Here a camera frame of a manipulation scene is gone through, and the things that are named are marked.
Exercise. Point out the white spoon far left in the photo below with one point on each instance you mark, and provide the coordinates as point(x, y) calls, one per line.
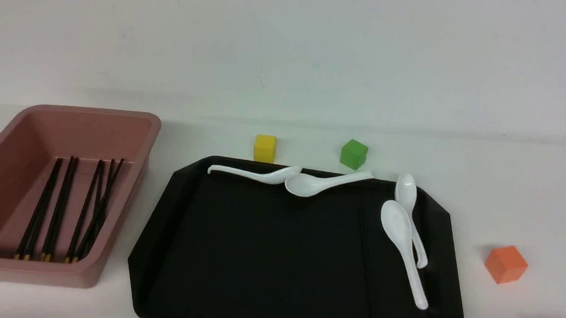
point(276, 177)

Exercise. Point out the white spoon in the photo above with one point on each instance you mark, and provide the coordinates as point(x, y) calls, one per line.
point(396, 224)
point(276, 177)
point(305, 185)
point(406, 193)

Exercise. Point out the yellow cube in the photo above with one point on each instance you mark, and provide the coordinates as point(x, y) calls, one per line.
point(265, 149)

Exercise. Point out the white spoon top middle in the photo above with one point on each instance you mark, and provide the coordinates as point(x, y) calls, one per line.
point(305, 185)

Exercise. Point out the green cube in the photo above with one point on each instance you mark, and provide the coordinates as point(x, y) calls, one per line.
point(353, 154)

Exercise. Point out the black plastic tray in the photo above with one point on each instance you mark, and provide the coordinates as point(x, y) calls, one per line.
point(222, 246)

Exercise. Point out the white spoon right rear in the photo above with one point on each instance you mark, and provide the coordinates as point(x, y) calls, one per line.
point(406, 193)

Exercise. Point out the white spoon right front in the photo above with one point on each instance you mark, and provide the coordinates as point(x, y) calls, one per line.
point(396, 224)

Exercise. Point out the orange cube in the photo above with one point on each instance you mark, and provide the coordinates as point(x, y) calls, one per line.
point(505, 264)

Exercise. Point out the pink plastic bin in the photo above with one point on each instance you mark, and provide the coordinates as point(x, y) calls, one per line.
point(29, 147)

